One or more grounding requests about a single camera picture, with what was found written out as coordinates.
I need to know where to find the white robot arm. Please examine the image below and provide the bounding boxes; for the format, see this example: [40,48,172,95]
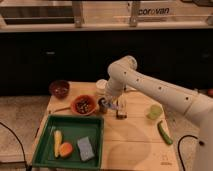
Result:
[105,56,213,171]

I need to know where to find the metal cup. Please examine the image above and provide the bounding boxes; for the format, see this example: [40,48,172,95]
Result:
[98,98,108,114]

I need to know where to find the white cup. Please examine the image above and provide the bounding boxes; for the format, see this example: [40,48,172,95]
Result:
[96,79,107,95]

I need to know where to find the light green cup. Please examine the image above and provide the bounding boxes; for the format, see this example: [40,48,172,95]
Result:
[147,104,163,120]

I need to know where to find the blue-grey sponge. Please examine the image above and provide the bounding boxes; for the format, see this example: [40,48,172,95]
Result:
[77,137,95,161]

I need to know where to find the green plastic tray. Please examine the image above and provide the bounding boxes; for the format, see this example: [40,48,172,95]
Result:
[32,115,104,170]

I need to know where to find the green cucumber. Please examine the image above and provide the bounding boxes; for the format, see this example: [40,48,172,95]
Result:
[157,121,173,145]

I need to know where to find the orange round fruit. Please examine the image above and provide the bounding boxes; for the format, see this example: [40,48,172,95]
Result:
[59,142,73,157]

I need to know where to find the yellow corn cob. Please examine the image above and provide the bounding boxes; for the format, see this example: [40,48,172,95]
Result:
[54,130,62,158]

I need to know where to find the dark red bowl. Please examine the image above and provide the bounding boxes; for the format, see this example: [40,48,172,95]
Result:
[49,80,69,99]

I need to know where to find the corovan cardboard box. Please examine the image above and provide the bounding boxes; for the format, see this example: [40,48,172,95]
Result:
[83,0,213,23]

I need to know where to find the orange bowl with handle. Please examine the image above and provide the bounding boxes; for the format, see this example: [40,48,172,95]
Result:
[53,94,97,116]

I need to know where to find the black cable right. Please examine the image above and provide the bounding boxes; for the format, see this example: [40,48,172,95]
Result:
[177,134,200,171]

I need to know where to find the black cable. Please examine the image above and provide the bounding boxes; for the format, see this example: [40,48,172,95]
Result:
[0,121,32,171]
[177,134,200,171]

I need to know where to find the black cable left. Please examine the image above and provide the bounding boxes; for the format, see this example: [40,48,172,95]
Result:
[0,121,32,171]

